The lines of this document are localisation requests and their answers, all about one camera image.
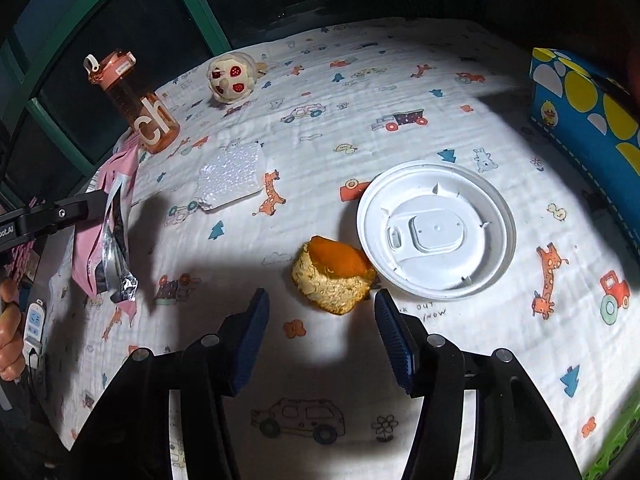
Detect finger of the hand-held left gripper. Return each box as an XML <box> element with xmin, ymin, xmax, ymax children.
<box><xmin>22</xmin><ymin>188</ymin><xmax>109</xmax><ymax>237</ymax></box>

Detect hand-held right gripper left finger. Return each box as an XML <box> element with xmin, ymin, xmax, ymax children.
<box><xmin>70</xmin><ymin>287</ymin><xmax>271</xmax><ymax>480</ymax></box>

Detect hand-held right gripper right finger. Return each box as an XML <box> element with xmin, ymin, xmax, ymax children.
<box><xmin>374</xmin><ymin>288</ymin><xmax>583</xmax><ymax>480</ymax></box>

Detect pink snack wrapper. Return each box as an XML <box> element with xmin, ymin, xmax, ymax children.
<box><xmin>71</xmin><ymin>147</ymin><xmax>140</xmax><ymax>306</ymax></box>

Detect green plastic basket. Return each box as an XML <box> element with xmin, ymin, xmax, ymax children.
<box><xmin>582</xmin><ymin>400</ymin><xmax>640</xmax><ymax>480</ymax></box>

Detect person's left hand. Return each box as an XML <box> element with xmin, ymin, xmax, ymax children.
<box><xmin>0</xmin><ymin>277</ymin><xmax>26</xmax><ymax>383</ymax></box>

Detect white power strip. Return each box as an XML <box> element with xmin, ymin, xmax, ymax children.
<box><xmin>22</xmin><ymin>302</ymin><xmax>47</xmax><ymax>361</ymax></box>

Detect white plastic cup lid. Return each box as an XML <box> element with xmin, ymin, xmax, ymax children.
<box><xmin>356</xmin><ymin>160</ymin><xmax>517</xmax><ymax>302</ymax></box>

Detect orange plastic water bottle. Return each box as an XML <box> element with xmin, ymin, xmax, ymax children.
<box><xmin>83</xmin><ymin>50</ymin><xmax>181</xmax><ymax>155</ymax></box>

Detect cream plush toy red spots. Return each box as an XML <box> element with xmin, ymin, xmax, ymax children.
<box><xmin>207</xmin><ymin>52</ymin><xmax>268</xmax><ymax>106</ymax></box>

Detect white printed blanket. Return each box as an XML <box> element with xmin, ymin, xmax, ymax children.
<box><xmin>37</xmin><ymin>22</ymin><xmax>640</xmax><ymax>480</ymax></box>

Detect blue yellow-dotted tissue box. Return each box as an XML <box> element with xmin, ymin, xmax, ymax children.
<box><xmin>530</xmin><ymin>47</ymin><xmax>640</xmax><ymax>248</ymax></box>

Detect green window frame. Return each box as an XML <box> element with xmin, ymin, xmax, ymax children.
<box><xmin>0</xmin><ymin>0</ymin><xmax>231</xmax><ymax>196</ymax></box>

